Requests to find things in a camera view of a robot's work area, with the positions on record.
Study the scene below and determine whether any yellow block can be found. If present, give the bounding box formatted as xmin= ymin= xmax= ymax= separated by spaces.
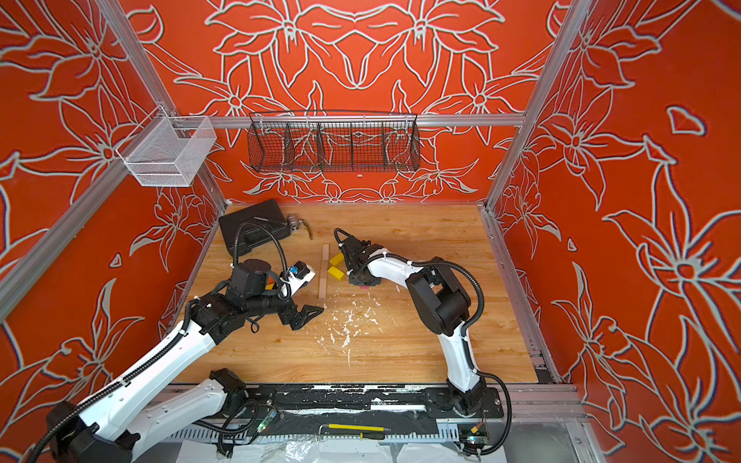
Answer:
xmin=327 ymin=266 xmax=345 ymax=281
xmin=329 ymin=253 xmax=345 ymax=267

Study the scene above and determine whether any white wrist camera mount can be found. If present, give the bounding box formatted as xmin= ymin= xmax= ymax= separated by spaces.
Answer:
xmin=285 ymin=260 xmax=316 ymax=295

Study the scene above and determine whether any natural wooden block angled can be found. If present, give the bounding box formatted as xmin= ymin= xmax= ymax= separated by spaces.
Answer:
xmin=318 ymin=278 xmax=327 ymax=300

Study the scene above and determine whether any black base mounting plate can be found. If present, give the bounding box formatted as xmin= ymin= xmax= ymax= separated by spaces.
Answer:
xmin=246 ymin=383 xmax=505 ymax=419

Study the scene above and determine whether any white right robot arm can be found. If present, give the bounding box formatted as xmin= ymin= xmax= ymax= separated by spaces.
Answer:
xmin=336 ymin=235 xmax=486 ymax=416

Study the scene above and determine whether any metal ball valve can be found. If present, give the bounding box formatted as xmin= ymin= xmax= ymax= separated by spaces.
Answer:
xmin=287 ymin=214 xmax=314 ymax=240

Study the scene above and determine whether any black wire basket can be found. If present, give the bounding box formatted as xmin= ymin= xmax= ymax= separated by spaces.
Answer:
xmin=246 ymin=111 xmax=422 ymax=174

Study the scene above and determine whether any black corrugated cable conduit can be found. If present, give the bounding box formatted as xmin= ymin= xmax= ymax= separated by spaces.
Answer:
xmin=334 ymin=226 xmax=513 ymax=456

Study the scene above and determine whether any white wire basket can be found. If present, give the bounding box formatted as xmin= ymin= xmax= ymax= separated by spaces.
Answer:
xmin=114 ymin=107 xmax=217 ymax=187

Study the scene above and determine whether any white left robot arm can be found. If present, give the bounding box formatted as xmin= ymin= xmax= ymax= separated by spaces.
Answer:
xmin=28 ymin=260 xmax=322 ymax=462

